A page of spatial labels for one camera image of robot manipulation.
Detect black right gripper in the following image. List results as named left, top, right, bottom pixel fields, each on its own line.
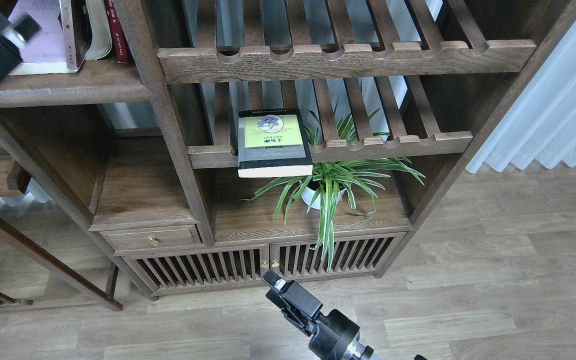
left=262, top=270, right=375, bottom=360

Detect pale purple white book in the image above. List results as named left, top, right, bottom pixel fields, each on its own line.
left=8, top=0, right=70, bottom=76

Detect dark red book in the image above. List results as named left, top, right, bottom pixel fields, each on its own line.
left=59, top=0, right=92, bottom=72

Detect yellow and black book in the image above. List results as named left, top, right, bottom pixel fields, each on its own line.
left=237, top=108, right=314, bottom=178

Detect white plant pot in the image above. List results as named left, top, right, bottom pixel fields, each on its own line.
left=299, top=180, right=346, bottom=211

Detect cream paged standing book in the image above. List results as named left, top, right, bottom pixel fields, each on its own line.
left=84, top=0, right=113, bottom=60

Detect green spider plant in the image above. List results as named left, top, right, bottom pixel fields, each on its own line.
left=243, top=100, right=426, bottom=271

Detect red spine standing book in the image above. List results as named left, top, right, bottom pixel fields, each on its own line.
left=103, top=0, right=131, bottom=64

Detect dark wooden bookshelf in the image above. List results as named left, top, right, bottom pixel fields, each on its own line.
left=0, top=0, right=576, bottom=297

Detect white pleated curtain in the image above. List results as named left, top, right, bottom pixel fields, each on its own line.
left=466, top=21, right=576, bottom=173

